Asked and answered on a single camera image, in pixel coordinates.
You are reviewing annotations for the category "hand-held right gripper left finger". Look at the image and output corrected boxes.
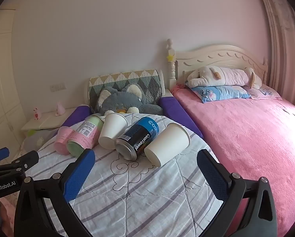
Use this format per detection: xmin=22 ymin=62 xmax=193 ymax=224
xmin=14 ymin=149 xmax=96 ymax=237

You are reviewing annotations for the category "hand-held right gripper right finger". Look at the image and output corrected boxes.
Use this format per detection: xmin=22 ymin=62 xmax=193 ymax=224
xmin=196 ymin=149 xmax=279 ymax=237

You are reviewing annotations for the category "pink cup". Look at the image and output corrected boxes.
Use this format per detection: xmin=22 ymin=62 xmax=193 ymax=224
xmin=55 ymin=126 xmax=75 ymax=155

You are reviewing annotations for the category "white paper cup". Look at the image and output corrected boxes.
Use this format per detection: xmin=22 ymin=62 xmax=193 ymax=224
xmin=98 ymin=113 xmax=128 ymax=150
xmin=144 ymin=123 xmax=191 ymax=167

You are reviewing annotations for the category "pink cloth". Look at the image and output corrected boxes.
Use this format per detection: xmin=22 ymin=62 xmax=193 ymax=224
xmin=0 ymin=190 xmax=17 ymax=228

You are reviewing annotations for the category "grey cloth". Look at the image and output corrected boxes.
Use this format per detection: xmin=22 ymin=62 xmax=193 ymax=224
xmin=21 ymin=129 xmax=57 ymax=151

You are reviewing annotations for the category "pink and green can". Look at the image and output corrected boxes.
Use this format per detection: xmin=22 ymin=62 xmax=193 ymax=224
xmin=66 ymin=115 xmax=105 ymax=157

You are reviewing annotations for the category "white nightstand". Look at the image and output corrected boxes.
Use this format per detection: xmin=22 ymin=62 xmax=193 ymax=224
xmin=21 ymin=107 xmax=82 ymax=131

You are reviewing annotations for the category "pink fleece blanket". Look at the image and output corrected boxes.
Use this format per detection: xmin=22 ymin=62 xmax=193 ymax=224
xmin=173 ymin=86 xmax=295 ymax=237

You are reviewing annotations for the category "purple bed bumper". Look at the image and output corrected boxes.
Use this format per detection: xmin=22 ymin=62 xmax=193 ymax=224
xmin=61 ymin=105 xmax=90 ymax=129
xmin=159 ymin=96 xmax=204 ymax=139

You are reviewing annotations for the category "blue and black can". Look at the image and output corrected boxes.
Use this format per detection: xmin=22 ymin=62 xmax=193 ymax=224
xmin=115 ymin=117 xmax=160 ymax=160

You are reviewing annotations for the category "cream wardrobe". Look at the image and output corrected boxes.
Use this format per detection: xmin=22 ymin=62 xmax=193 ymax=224
xmin=0 ymin=8 xmax=27 ymax=151

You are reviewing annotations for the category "blue printed pillow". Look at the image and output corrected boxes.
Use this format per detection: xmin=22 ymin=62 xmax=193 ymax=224
xmin=190 ymin=85 xmax=252 ymax=103

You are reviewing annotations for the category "grey plush toy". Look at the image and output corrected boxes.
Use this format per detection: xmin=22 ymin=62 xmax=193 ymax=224
xmin=96 ymin=83 xmax=164 ymax=116

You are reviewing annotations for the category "pink printed pillow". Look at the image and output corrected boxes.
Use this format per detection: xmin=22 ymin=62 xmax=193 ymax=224
xmin=244 ymin=84 xmax=283 ymax=101

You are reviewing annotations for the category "white and pink plush toy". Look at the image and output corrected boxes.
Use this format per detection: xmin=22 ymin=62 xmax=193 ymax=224
xmin=187 ymin=66 xmax=262 ymax=89

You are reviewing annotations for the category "quilted diamond pattern cover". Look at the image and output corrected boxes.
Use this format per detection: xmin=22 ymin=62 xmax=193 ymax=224
xmin=88 ymin=70 xmax=163 ymax=111

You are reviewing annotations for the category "cream wooden bed headboard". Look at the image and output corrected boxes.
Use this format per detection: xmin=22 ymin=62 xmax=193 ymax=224
xmin=166 ymin=39 xmax=269 ymax=90

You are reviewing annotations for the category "pale patterned curtain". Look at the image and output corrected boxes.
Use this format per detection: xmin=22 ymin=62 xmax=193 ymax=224
xmin=259 ymin=0 xmax=295 ymax=111

